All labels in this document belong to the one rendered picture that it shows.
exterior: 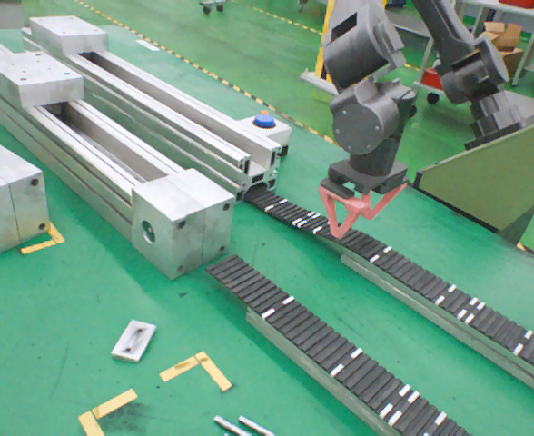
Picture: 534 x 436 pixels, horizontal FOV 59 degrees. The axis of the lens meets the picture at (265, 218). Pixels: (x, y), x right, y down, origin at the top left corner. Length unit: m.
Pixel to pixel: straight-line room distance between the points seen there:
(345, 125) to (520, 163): 0.41
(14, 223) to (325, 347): 0.42
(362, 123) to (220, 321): 0.28
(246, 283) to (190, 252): 0.09
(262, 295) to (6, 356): 0.28
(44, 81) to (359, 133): 0.56
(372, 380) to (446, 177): 0.51
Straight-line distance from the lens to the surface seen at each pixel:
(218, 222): 0.62
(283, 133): 0.93
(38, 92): 0.89
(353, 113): 0.52
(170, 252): 0.60
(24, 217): 0.69
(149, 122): 0.92
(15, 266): 0.67
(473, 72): 1.00
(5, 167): 0.69
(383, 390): 0.52
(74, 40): 1.18
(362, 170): 0.62
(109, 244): 0.69
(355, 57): 0.59
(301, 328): 0.54
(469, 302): 0.66
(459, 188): 0.93
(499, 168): 0.89
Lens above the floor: 1.20
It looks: 34 degrees down
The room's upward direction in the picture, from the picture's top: 9 degrees clockwise
